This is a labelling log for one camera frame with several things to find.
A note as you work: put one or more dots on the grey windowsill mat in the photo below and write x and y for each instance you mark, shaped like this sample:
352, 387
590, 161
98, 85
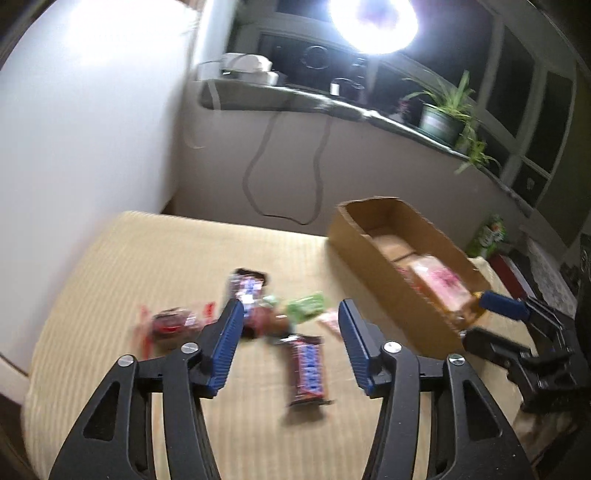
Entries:
258, 97

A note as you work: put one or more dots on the white window frame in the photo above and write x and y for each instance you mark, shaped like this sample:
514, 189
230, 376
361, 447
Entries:
495, 60

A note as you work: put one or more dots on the white power adapter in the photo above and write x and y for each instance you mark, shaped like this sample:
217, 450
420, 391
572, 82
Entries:
244, 62

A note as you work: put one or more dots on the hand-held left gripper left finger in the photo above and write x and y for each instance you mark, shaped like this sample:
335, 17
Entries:
226, 350

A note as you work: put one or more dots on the red dark cake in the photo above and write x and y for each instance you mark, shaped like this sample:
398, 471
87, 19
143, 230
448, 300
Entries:
171, 323

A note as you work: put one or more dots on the pink candy wrapper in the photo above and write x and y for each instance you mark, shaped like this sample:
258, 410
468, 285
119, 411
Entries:
330, 321

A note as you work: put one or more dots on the small figure card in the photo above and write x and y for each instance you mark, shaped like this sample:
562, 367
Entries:
404, 110

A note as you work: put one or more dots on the brown chocolate bar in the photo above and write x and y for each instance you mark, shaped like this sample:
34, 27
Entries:
307, 369
249, 288

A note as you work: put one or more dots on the black tripod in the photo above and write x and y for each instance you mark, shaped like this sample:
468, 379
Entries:
359, 78

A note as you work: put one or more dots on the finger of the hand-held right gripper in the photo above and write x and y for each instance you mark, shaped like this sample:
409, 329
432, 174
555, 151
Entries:
503, 304
489, 344

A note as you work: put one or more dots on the green snack bag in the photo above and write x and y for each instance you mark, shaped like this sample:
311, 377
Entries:
487, 237

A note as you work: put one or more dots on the dark red box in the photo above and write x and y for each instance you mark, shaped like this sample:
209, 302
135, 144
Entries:
508, 277

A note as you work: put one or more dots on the cardboard box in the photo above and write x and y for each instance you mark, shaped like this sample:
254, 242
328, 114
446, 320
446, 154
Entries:
369, 277

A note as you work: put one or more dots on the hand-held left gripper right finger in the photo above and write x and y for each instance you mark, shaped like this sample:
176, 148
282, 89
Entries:
355, 350

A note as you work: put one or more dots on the flat white box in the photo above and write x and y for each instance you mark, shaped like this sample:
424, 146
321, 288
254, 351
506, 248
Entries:
261, 77

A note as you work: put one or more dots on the brown round candy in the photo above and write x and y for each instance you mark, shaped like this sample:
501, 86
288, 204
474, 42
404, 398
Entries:
272, 321

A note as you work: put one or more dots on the green candy packet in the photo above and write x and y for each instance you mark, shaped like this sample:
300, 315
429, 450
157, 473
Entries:
304, 307

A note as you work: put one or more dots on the potted spider plant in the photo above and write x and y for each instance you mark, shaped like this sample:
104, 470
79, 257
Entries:
436, 124

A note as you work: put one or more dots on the sliced bread packet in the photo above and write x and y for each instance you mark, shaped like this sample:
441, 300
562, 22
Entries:
438, 281

